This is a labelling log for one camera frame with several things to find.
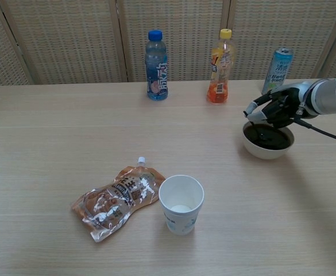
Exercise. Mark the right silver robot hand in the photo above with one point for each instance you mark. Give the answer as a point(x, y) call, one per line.
point(279, 107)

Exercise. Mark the black plastic spoon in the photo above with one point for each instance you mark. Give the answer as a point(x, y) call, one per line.
point(253, 125)

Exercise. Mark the bowl of black liquid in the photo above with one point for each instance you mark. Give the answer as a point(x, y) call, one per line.
point(266, 153)

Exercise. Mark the light blue drink can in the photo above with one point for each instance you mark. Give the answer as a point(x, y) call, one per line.
point(278, 72)

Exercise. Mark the yellow-capped orange drink bottle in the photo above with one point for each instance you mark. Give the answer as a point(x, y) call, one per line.
point(219, 72)

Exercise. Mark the blue-capped drink bottle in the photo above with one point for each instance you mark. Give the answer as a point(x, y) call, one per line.
point(157, 74)

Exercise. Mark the white paper cup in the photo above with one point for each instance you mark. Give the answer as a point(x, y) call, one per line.
point(180, 221)

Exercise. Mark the brown spouted drink pouch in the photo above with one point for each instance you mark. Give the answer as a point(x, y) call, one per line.
point(119, 201)

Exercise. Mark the rattan folding screen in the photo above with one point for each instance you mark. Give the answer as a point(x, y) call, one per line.
point(78, 40)

